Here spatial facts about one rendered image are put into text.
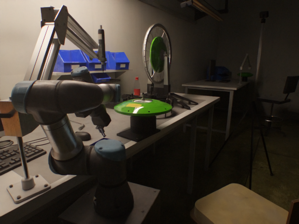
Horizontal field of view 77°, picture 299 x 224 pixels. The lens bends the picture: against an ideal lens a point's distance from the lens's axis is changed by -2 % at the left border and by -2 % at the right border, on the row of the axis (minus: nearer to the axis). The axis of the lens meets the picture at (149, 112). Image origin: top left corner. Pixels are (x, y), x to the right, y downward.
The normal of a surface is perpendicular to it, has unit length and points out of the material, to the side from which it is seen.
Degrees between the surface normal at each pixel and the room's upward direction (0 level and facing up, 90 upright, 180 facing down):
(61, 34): 90
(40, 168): 0
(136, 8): 90
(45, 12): 90
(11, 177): 0
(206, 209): 0
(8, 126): 90
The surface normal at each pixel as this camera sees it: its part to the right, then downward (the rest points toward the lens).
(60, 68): -0.57, 0.25
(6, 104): -0.11, 0.25
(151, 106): 0.12, -0.86
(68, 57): 0.83, 0.14
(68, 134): 0.92, 0.25
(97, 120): -0.34, 0.61
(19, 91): -0.07, -0.26
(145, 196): 0.00, -0.97
